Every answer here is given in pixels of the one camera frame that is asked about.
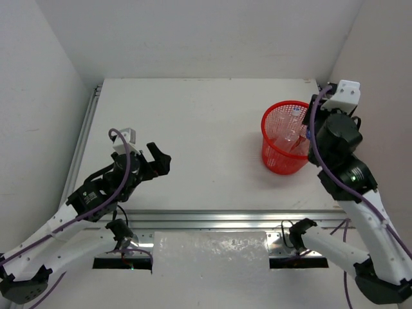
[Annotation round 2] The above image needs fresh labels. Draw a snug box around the red cap red label bottle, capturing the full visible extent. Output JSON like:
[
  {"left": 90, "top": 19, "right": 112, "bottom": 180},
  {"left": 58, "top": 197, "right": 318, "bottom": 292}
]
[{"left": 290, "top": 135, "right": 310, "bottom": 156}]

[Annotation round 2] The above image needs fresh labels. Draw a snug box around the clear bottle blue-white cap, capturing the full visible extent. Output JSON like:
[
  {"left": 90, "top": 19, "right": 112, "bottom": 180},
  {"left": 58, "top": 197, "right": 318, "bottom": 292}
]
[{"left": 285, "top": 107, "right": 301, "bottom": 142}]

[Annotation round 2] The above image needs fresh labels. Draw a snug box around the clear bottle white cap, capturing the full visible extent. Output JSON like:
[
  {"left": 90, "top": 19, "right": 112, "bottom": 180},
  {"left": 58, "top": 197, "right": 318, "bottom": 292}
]
[{"left": 273, "top": 110, "right": 290, "bottom": 145}]

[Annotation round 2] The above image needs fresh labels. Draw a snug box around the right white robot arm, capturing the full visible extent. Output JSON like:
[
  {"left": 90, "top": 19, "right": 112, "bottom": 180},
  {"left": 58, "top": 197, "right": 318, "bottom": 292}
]
[{"left": 289, "top": 89, "right": 411, "bottom": 304}]

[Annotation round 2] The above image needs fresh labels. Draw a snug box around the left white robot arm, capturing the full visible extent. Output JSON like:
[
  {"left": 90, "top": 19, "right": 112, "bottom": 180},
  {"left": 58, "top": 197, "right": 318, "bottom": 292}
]
[{"left": 1, "top": 142, "right": 171, "bottom": 304}]

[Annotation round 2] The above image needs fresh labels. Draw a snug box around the red plastic mesh basket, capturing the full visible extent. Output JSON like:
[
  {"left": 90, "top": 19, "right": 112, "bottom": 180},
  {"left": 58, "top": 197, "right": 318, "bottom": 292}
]
[{"left": 261, "top": 100, "right": 309, "bottom": 175}]

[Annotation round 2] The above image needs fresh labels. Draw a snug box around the white foam board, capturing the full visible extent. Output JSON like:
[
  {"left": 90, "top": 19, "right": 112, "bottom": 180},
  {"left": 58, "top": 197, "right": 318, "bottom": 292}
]
[{"left": 153, "top": 231, "right": 269, "bottom": 279}]

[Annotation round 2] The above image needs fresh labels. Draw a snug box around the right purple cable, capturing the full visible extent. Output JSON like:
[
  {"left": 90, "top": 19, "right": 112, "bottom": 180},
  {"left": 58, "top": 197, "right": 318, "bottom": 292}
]
[{"left": 308, "top": 84, "right": 412, "bottom": 309}]

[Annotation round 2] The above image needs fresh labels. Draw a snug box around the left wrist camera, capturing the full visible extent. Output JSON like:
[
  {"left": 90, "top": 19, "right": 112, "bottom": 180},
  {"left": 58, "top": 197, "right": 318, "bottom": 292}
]
[{"left": 112, "top": 127, "right": 138, "bottom": 155}]

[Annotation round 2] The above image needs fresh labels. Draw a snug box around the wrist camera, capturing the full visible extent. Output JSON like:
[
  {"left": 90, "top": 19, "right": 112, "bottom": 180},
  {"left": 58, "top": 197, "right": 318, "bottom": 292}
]
[
  {"left": 112, "top": 127, "right": 138, "bottom": 155},
  {"left": 321, "top": 80, "right": 361, "bottom": 115}
]

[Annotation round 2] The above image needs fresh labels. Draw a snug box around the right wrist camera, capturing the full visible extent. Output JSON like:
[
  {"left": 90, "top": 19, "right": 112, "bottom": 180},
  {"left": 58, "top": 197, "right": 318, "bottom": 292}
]
[{"left": 321, "top": 80, "right": 361, "bottom": 115}]

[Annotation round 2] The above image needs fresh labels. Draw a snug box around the aluminium table edge rail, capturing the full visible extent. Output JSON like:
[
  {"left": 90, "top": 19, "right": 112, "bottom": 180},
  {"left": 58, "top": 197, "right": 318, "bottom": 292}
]
[{"left": 9, "top": 82, "right": 380, "bottom": 309}]

